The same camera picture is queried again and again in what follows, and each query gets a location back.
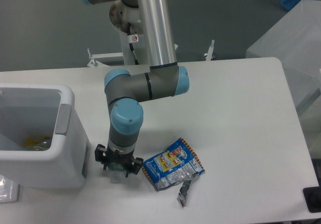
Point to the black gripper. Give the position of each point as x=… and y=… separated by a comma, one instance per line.
x=106, y=156

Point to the clear plastic bottle green label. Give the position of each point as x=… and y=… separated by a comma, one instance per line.
x=116, y=172

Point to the blue foil snack wrapper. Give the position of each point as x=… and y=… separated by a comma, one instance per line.
x=177, y=164

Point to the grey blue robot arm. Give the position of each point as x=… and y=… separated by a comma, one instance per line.
x=144, y=26

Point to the white trash can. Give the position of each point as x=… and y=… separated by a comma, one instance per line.
x=42, y=110

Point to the yellow trash inside bin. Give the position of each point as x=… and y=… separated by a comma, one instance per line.
x=37, y=144

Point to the clear plastic item under bin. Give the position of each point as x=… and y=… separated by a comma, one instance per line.
x=9, y=190

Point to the black device at table edge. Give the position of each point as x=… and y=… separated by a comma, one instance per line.
x=312, y=198

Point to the translucent white box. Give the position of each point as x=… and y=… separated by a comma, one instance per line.
x=295, y=41

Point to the white pedestal base frame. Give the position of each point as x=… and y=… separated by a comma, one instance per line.
x=96, y=60

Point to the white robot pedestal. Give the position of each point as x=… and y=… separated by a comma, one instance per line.
x=128, y=23

